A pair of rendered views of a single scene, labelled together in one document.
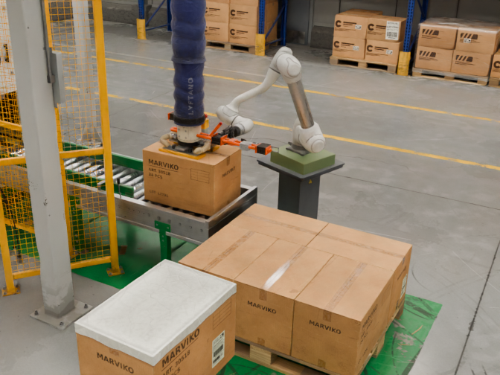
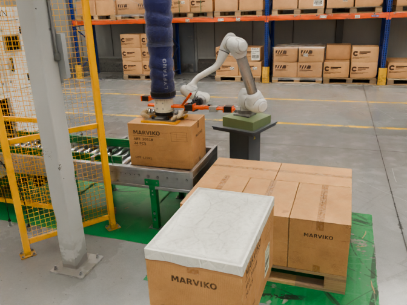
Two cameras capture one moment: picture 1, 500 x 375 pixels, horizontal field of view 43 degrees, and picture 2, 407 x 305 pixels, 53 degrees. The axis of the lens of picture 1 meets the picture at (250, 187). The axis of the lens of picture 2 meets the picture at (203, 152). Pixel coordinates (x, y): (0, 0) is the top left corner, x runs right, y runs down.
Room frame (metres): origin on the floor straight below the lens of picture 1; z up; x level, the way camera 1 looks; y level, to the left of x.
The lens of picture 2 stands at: (0.70, 0.66, 1.92)
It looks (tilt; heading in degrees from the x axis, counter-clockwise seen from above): 20 degrees down; 351
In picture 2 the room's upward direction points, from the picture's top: 2 degrees counter-clockwise
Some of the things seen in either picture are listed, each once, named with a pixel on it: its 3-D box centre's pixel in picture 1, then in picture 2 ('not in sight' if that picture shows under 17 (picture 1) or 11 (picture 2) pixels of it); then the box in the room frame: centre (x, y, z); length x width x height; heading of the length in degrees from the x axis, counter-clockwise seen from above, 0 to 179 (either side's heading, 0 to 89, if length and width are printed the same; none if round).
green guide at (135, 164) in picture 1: (95, 151); (79, 138); (5.12, 1.34, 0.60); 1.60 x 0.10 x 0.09; 62
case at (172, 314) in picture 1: (161, 340); (217, 258); (2.28, 0.37, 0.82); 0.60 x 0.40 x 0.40; 150
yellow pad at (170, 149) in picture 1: (181, 149); (160, 119); (4.23, 0.49, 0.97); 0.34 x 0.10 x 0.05; 62
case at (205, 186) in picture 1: (192, 173); (168, 139); (4.34, 0.43, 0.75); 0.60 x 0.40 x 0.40; 64
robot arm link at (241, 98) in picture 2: (303, 130); (246, 98); (4.65, -0.40, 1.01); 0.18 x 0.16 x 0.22; 17
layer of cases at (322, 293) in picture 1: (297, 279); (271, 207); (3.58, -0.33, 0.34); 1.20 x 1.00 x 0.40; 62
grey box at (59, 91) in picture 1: (49, 75); (54, 55); (3.71, 1.21, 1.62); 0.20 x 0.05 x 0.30; 62
